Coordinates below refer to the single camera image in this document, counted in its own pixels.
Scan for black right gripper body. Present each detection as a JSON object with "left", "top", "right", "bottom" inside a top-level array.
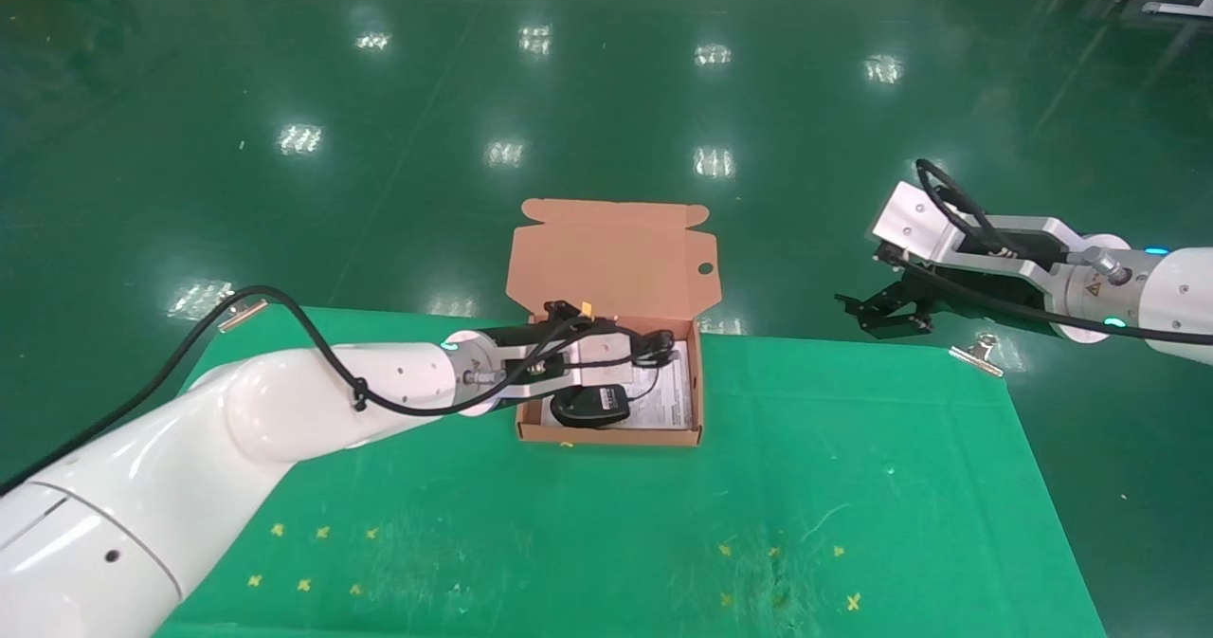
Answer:
[{"left": 964, "top": 228, "right": 1071, "bottom": 272}]

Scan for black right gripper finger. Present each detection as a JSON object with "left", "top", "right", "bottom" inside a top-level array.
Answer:
[
  {"left": 876, "top": 272, "right": 940, "bottom": 316},
  {"left": 835, "top": 293, "right": 935, "bottom": 338}
]

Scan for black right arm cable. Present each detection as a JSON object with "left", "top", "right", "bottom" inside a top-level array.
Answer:
[{"left": 876, "top": 157, "right": 1213, "bottom": 347}]

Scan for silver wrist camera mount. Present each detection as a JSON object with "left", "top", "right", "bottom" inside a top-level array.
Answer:
[
  {"left": 510, "top": 326, "right": 651, "bottom": 403},
  {"left": 869, "top": 180, "right": 1087, "bottom": 284}
]

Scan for white printed instruction sheet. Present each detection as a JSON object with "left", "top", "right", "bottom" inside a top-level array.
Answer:
[{"left": 539, "top": 337, "right": 694, "bottom": 431}]

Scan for orange cardboard box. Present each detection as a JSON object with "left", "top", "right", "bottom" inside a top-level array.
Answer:
[{"left": 505, "top": 198, "right": 722, "bottom": 447}]

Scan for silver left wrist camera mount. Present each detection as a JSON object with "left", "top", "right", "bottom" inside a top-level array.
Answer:
[{"left": 510, "top": 326, "right": 651, "bottom": 403}]

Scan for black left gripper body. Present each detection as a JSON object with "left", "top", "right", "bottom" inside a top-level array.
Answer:
[{"left": 487, "top": 324, "right": 575, "bottom": 354}]

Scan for silver binder clip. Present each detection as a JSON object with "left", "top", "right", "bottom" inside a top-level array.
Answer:
[
  {"left": 217, "top": 298, "right": 269, "bottom": 335},
  {"left": 949, "top": 332, "right": 1006, "bottom": 379}
]

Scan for green table mat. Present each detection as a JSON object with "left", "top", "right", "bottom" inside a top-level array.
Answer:
[{"left": 152, "top": 303, "right": 1108, "bottom": 638}]

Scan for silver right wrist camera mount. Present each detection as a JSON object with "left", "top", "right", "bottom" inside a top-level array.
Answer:
[{"left": 869, "top": 180, "right": 1087, "bottom": 284}]

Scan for black data cable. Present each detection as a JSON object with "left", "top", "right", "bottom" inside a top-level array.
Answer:
[{"left": 629, "top": 329, "right": 679, "bottom": 370}]

